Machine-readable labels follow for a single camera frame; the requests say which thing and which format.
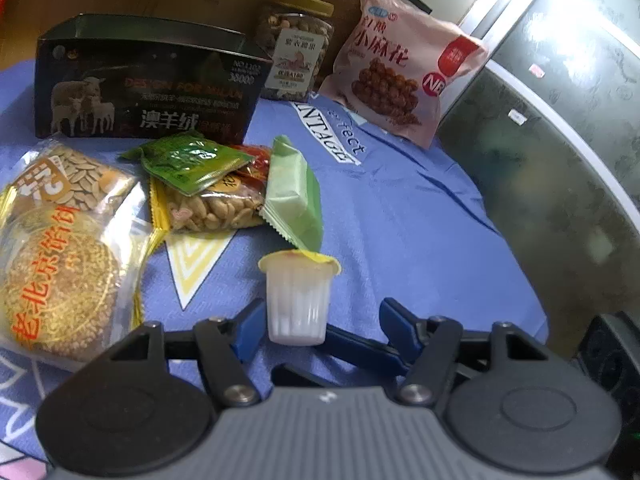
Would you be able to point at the dark green snack packet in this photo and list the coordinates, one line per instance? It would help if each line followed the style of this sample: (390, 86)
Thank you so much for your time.
(190, 160)

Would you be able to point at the blue printed tablecloth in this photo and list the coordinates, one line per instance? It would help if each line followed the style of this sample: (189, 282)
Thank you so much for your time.
(400, 220)

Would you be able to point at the black tin box sheep print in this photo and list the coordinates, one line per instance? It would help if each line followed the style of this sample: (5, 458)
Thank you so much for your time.
(150, 95)

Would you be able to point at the wooden cutting board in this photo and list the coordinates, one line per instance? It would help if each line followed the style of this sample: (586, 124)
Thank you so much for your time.
(345, 10)

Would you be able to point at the pink snack bag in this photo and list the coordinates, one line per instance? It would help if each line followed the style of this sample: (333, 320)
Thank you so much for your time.
(390, 60)

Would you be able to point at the clear nut jar yellow lid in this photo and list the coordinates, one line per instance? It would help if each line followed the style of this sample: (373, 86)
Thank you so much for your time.
(295, 50)

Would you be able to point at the clear peanut packet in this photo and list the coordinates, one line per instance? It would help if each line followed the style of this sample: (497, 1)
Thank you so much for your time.
(210, 210)

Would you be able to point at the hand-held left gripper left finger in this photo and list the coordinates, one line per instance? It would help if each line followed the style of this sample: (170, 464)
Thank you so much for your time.
(250, 334)

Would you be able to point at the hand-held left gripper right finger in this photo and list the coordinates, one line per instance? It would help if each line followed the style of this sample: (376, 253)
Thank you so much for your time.
(396, 321)

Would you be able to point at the sunflower seed packet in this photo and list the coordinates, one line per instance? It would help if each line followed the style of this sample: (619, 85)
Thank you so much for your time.
(80, 175)

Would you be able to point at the sesame cake packet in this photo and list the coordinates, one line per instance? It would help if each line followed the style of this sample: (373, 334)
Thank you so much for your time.
(60, 280)

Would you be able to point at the white jelly cup yellow lid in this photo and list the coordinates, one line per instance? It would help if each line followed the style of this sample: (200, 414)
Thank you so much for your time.
(297, 300)

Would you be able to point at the light green snack packet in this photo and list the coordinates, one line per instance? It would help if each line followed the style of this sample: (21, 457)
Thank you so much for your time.
(292, 195)

